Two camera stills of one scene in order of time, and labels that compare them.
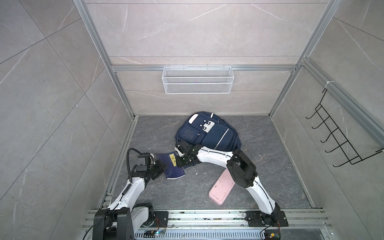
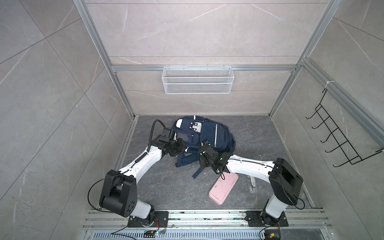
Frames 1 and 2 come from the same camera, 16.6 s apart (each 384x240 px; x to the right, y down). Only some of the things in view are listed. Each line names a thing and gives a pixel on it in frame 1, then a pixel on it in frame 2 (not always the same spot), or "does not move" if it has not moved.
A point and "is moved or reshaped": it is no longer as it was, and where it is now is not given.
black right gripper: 179,163 → 201,163
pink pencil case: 222,187 does not move
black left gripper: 161,167 → 182,146
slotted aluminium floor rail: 303,224 does not move
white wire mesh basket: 198,80 does not move
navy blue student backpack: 210,130 is moved or reshaped
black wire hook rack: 350,153 does not move
